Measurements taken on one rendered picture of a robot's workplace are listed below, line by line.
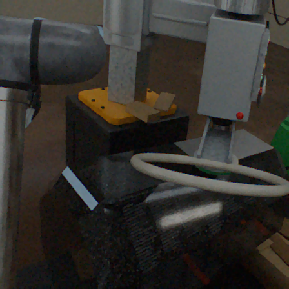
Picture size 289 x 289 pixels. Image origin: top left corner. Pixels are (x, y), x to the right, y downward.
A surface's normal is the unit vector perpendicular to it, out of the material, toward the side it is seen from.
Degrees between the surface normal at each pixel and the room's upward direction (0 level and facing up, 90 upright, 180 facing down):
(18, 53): 79
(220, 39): 90
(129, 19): 90
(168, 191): 45
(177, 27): 90
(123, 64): 90
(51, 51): 71
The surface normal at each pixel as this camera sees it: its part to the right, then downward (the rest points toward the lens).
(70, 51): 0.67, 0.08
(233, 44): -0.16, 0.42
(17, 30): 0.21, -0.41
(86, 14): 0.51, 0.43
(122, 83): -0.37, 0.37
